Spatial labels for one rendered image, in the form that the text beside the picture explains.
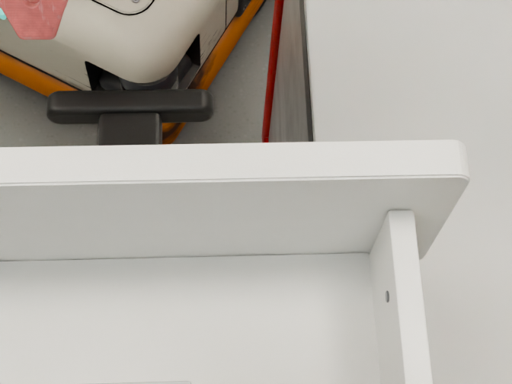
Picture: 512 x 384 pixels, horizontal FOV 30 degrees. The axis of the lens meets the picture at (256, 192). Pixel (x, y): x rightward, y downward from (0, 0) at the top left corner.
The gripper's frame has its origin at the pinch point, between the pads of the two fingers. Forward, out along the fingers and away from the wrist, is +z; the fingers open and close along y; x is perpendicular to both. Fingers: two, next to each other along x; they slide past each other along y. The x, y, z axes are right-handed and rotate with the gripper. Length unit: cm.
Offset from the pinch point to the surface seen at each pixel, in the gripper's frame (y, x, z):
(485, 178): -11.3, 23.8, 15.0
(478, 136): -13.6, 23.7, 13.3
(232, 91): -96, 11, 48
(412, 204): 2.8, 15.9, 8.2
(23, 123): -92, -21, 51
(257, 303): 1.2, 9.2, 14.8
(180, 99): -0.1, 5.7, 4.4
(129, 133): 1.1, 3.5, 5.5
